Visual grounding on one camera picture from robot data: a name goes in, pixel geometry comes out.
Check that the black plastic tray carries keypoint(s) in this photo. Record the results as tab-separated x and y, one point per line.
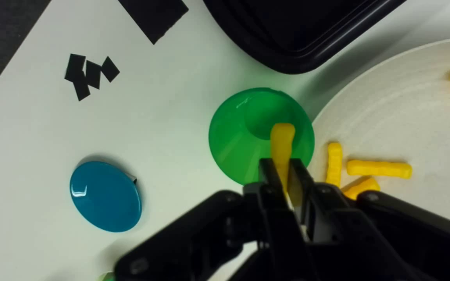
297	25

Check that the round teal lid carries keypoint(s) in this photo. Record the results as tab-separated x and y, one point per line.
105	195

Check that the large black tape patch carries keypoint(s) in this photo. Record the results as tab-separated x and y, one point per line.
155	15

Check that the beige plate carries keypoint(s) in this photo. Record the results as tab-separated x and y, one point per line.
391	103

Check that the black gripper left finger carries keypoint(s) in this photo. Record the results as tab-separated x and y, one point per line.
266	218

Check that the green plastic cup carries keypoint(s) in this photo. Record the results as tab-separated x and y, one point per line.
241	134

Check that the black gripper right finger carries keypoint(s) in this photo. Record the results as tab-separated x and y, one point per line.
339	223

